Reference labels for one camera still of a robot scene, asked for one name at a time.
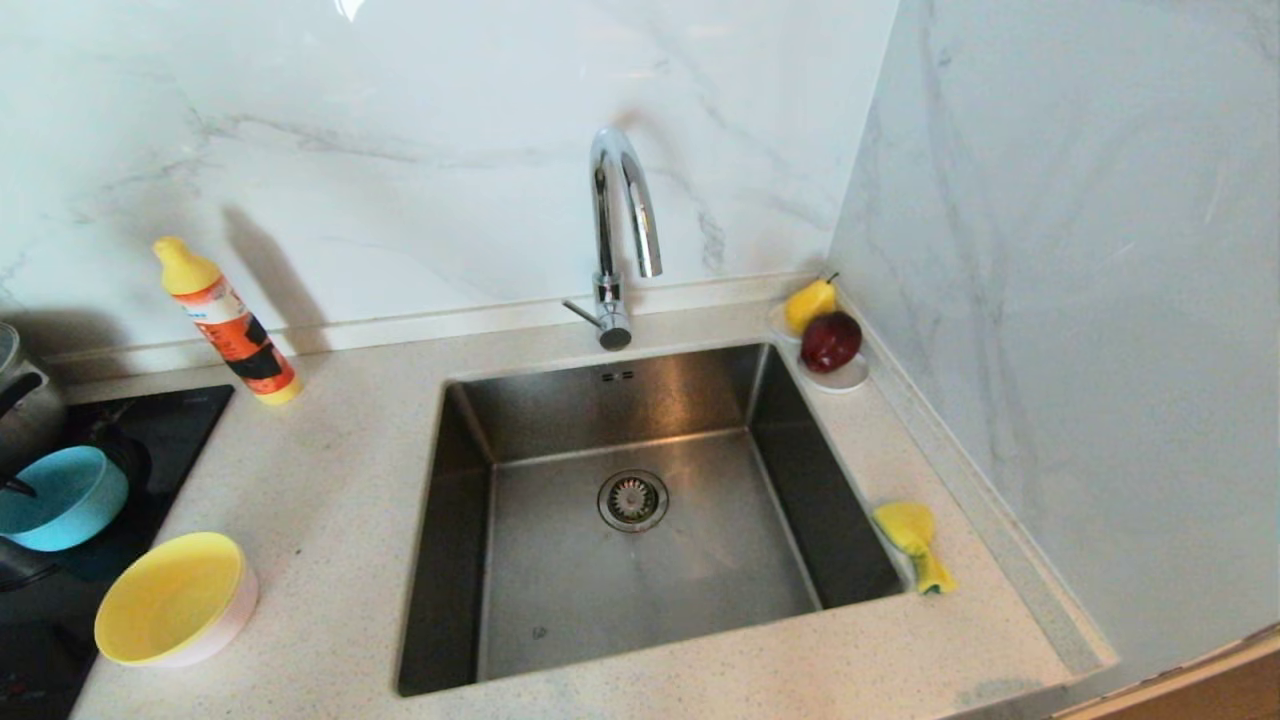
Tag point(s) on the chrome gooseneck faucet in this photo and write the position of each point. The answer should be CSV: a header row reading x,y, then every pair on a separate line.
x,y
607,300

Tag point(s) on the yellow green sponge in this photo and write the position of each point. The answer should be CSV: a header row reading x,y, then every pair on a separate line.
x,y
905,525

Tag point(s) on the yellow capped dish soap bottle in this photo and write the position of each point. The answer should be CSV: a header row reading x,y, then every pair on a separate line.
x,y
230,328

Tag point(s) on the pink plastic bowl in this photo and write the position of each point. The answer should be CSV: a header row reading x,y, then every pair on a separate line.
x,y
235,615

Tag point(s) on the yellow plastic bowl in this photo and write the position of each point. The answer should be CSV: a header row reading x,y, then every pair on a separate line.
x,y
165,600

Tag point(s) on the blue plastic bowl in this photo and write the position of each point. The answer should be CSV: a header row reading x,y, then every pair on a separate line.
x,y
60,500

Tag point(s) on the stainless steel sink basin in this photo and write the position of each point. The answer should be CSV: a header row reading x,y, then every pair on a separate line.
x,y
560,600

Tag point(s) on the round metal drain strainer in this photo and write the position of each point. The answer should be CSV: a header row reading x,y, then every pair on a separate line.
x,y
633,500

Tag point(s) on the yellow pear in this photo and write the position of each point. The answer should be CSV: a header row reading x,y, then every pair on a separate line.
x,y
808,305

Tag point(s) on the dark red apple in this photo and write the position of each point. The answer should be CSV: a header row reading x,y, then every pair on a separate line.
x,y
830,342

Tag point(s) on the black induction cooktop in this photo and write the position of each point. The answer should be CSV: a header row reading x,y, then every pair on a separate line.
x,y
170,420

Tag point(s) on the steel cooking pot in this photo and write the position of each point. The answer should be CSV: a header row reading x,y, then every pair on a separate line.
x,y
25,410

